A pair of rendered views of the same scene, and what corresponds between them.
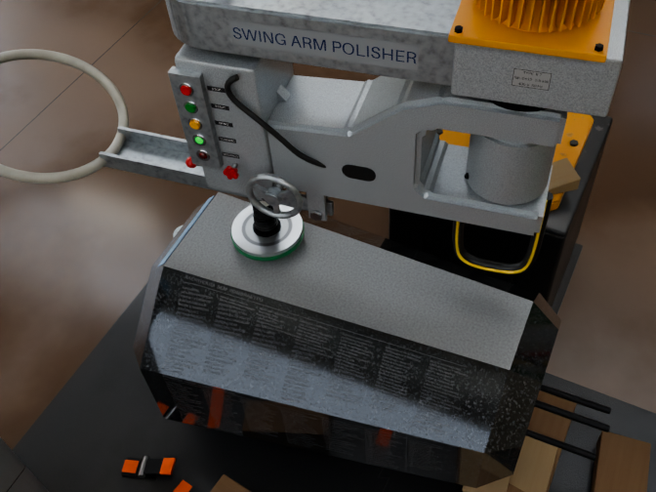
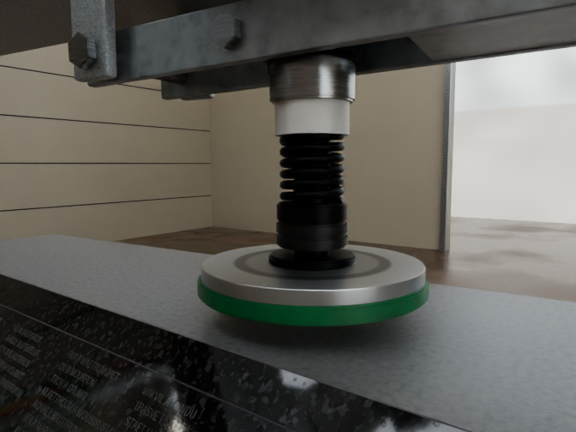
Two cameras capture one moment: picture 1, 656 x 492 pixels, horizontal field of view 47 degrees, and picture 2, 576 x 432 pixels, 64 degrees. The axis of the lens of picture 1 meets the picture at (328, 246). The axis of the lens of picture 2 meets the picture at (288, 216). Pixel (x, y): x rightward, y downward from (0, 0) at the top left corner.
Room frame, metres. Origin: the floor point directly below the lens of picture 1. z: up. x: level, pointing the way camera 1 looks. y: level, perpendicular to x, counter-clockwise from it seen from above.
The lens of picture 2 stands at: (1.93, 0.20, 0.95)
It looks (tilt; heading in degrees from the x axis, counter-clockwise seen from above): 6 degrees down; 186
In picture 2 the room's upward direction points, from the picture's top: straight up
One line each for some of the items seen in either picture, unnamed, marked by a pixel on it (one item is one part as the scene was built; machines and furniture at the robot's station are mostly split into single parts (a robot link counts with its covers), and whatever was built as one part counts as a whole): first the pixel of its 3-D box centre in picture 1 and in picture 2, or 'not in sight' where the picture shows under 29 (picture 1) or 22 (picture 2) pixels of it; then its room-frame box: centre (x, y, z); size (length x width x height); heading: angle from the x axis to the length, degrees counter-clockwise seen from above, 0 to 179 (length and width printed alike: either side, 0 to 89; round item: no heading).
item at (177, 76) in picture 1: (197, 119); not in sight; (1.40, 0.28, 1.35); 0.08 x 0.03 x 0.28; 68
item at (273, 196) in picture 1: (278, 186); not in sight; (1.33, 0.11, 1.18); 0.15 x 0.10 x 0.15; 68
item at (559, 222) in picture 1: (492, 219); not in sight; (1.86, -0.63, 0.37); 0.66 x 0.66 x 0.74; 59
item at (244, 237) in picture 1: (266, 227); (311, 267); (1.48, 0.17, 0.86); 0.21 x 0.21 x 0.01
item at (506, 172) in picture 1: (511, 147); not in sight; (1.24, -0.44, 1.32); 0.19 x 0.19 x 0.20
